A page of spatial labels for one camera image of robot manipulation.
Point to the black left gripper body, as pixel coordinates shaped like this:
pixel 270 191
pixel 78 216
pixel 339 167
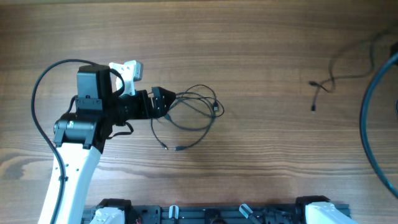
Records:
pixel 142 111

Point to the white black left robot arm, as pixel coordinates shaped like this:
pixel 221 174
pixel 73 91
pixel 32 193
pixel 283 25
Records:
pixel 106 98

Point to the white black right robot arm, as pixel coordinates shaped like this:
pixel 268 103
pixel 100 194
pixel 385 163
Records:
pixel 318 209

